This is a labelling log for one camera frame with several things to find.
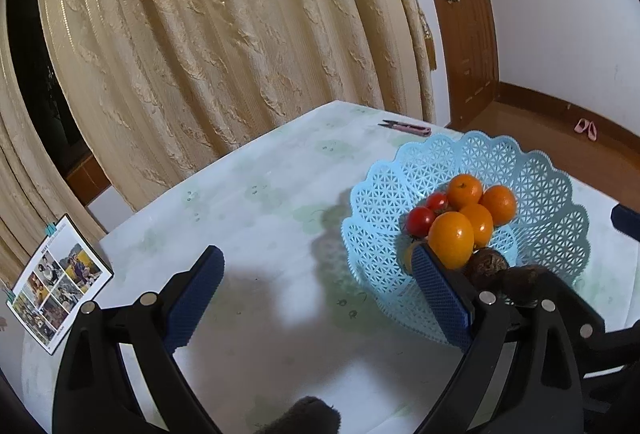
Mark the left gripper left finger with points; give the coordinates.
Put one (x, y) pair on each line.
(93, 393)

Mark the beige curtain left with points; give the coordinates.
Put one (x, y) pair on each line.
(33, 192)

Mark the tan longan small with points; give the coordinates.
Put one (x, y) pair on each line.
(414, 250)

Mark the dark brown oval fruit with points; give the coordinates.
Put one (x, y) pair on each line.
(526, 285)

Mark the large orange kumquat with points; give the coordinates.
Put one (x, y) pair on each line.
(451, 239)

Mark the white cartoon bed sheet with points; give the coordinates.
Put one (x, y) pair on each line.
(288, 319)

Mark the beige curtain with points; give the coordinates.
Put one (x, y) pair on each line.
(159, 89)
(33, 192)

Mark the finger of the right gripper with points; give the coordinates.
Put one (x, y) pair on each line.
(626, 221)

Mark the teal binder clip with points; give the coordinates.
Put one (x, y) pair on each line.
(10, 296)
(50, 229)

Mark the red cherry tomato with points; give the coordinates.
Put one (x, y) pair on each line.
(419, 222)
(437, 202)

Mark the beige curtain right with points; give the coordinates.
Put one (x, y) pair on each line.
(159, 89)

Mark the grey gloved left hand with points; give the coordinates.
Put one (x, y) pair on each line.
(308, 415)

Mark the dark water chestnut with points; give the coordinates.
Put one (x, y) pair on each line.
(483, 267)

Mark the light blue lattice basket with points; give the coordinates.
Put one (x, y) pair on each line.
(549, 228)

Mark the teal binder clip left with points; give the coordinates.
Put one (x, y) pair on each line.
(10, 296)

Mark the pink slippers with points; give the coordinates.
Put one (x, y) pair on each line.
(587, 127)

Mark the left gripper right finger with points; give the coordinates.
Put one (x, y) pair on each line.
(485, 327)

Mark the teal binder clip right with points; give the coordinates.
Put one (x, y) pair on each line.
(50, 229)

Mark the photo collage card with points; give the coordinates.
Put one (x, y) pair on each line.
(63, 274)

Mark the brown wooden door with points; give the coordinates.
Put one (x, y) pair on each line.
(469, 42)

